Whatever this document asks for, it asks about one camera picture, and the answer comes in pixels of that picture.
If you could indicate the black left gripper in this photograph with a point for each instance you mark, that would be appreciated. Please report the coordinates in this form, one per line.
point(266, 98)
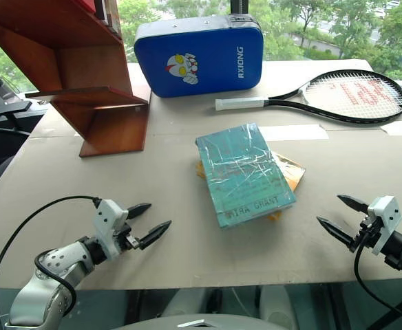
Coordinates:
point(129, 239)

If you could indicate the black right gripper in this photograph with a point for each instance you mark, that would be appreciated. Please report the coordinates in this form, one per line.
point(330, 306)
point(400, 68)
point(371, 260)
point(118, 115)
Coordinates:
point(367, 233)

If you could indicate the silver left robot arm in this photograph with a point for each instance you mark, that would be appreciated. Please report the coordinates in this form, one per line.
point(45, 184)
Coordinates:
point(60, 268)

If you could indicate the orange paperback book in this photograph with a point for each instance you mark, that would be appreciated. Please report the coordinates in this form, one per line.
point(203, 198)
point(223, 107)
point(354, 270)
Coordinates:
point(292, 170)

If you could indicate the teal plastic-wrapped book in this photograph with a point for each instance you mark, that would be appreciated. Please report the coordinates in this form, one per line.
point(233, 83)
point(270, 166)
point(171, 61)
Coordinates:
point(244, 177)

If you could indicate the brown wooden shelf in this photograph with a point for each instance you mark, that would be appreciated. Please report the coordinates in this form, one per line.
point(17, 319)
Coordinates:
point(84, 82)

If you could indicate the black tennis racket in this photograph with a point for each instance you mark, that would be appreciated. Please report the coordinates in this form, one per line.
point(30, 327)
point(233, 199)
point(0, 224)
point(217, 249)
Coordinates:
point(352, 94)

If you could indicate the blue kick pad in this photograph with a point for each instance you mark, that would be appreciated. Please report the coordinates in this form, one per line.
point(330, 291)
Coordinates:
point(201, 56)

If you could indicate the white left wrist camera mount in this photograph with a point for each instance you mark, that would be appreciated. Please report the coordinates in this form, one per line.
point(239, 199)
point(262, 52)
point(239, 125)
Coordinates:
point(108, 225)

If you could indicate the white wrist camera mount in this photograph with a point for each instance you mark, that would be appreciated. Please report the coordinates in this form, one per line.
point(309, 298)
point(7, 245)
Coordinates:
point(108, 225)
point(385, 220)

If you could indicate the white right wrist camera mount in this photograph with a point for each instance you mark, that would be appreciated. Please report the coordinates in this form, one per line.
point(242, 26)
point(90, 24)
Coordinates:
point(385, 220)

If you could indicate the black window post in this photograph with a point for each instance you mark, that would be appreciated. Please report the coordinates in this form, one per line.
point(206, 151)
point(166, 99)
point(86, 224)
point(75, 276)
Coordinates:
point(239, 7)

